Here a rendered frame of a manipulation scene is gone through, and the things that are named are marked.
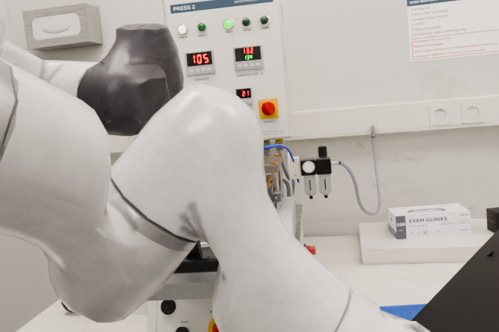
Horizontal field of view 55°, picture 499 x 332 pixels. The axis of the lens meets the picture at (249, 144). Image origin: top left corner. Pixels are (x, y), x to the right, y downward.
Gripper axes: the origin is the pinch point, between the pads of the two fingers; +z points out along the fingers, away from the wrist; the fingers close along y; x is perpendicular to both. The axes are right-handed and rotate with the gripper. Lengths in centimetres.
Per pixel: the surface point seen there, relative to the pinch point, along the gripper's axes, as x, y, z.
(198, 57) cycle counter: -7, -65, -16
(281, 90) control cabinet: 15, -61, -5
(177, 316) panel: -9.6, -9.7, 26.2
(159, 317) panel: -13.8, -9.7, 26.2
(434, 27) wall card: 66, -101, -8
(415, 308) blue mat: 43, -20, 37
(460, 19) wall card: 74, -101, -9
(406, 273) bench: 45, -41, 45
